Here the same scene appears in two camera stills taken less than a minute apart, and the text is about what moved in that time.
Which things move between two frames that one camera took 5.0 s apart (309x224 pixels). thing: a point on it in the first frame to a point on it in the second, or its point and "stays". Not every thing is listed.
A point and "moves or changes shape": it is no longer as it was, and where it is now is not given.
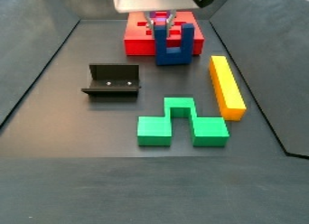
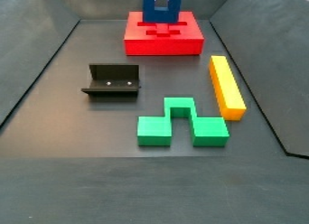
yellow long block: (228, 98) stays
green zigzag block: (210, 131) stays
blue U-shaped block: (174, 55) moves or changes shape
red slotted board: (139, 40) stays
